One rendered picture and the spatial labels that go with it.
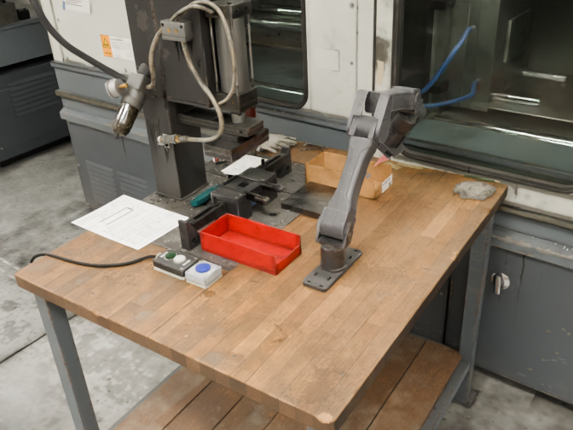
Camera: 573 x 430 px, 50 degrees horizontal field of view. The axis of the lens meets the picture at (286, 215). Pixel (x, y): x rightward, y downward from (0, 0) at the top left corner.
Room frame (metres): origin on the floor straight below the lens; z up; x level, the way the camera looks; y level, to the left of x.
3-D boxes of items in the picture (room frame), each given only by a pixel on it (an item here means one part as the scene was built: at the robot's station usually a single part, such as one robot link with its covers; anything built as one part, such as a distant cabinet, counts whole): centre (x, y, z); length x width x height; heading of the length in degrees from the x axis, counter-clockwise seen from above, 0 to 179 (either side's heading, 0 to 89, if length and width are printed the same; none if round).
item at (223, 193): (1.67, 0.12, 0.98); 0.20 x 0.10 x 0.01; 145
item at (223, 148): (1.69, 0.19, 1.22); 0.26 x 0.18 x 0.30; 55
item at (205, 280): (1.29, 0.22, 0.90); 0.07 x 0.07 x 0.06; 55
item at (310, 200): (1.67, -0.10, 0.91); 0.17 x 0.16 x 0.02; 145
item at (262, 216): (1.73, 0.17, 0.88); 0.65 x 0.50 x 0.03; 145
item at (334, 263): (1.30, -0.11, 0.94); 0.20 x 0.07 x 0.08; 145
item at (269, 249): (1.41, 0.10, 0.93); 0.25 x 0.12 x 0.06; 55
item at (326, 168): (1.79, -0.21, 0.93); 0.25 x 0.13 x 0.08; 55
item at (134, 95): (1.73, 0.42, 1.25); 0.19 x 0.07 x 0.19; 145
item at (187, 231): (1.46, 0.26, 0.95); 0.06 x 0.03 x 0.09; 145
